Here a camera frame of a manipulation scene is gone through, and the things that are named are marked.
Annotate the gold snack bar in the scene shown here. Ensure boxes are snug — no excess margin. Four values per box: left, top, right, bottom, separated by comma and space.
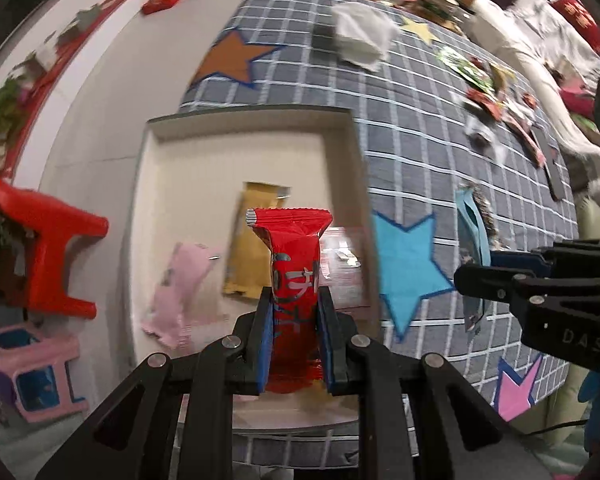
223, 182, 290, 299

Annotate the pink wafer packet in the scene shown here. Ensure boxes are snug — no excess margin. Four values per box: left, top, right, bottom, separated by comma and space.
140, 243, 223, 350

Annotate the pink white snack packet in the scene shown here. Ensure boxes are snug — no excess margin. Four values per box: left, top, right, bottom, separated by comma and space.
320, 226, 370, 316

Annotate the long red snack bar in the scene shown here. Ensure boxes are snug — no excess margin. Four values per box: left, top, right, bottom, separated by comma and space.
246, 208, 332, 394

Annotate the light blue snack packet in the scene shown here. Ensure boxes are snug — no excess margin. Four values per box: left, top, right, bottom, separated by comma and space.
455, 188, 491, 337

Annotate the white tray box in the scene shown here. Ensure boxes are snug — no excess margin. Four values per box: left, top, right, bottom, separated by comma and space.
124, 105, 382, 434

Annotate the clear wrapped chocolate stick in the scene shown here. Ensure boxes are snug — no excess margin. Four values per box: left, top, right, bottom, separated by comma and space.
472, 186, 504, 250

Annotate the pink long snack packet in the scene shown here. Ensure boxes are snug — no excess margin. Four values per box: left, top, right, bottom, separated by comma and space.
502, 110, 546, 169

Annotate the grey checkered mat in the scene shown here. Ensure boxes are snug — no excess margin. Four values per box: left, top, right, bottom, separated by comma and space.
176, 0, 586, 468

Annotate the clear wrapped dark candy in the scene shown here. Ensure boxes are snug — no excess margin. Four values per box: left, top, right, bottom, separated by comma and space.
464, 114, 506, 166

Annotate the red small snack packet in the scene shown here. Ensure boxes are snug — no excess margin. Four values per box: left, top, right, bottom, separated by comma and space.
466, 88, 503, 120

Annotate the pink plastic stool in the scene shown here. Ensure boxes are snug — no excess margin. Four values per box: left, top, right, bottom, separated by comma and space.
0, 323, 88, 424

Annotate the red plastic stool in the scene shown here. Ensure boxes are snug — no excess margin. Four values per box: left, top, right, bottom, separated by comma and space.
0, 178, 109, 320

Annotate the green snack bag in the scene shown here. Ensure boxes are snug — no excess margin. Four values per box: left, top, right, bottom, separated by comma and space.
437, 46, 494, 96

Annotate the white crumpled tissue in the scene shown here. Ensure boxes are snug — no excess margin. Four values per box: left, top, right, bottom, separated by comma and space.
330, 2, 400, 73

